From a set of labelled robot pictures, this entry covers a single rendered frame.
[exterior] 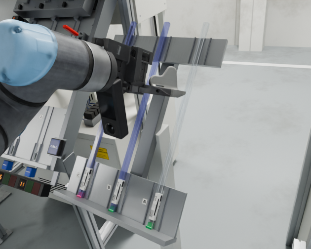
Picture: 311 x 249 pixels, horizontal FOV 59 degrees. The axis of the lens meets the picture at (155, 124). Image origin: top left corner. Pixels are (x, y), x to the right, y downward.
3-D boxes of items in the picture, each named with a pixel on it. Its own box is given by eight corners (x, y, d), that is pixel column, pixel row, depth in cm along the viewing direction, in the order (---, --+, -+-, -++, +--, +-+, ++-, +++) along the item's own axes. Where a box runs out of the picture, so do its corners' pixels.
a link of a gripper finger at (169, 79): (196, 70, 54) (154, 62, 51) (191, 100, 55) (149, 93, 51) (188, 70, 57) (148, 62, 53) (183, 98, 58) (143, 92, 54)
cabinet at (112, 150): (136, 234, 145) (114, 139, 113) (41, 200, 174) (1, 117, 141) (179, 159, 194) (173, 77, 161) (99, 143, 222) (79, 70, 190)
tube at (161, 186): (153, 228, 62) (151, 229, 61) (148, 226, 63) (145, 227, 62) (210, 24, 67) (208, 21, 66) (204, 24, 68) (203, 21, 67)
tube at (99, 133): (83, 197, 73) (81, 197, 72) (80, 195, 74) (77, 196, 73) (136, 23, 78) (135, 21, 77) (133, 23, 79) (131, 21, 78)
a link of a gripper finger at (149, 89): (174, 89, 52) (131, 82, 48) (173, 97, 52) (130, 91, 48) (164, 88, 56) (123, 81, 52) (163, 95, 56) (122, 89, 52)
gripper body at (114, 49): (157, 54, 52) (117, 38, 41) (150, 98, 53) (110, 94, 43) (125, 51, 56) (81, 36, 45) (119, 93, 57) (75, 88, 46)
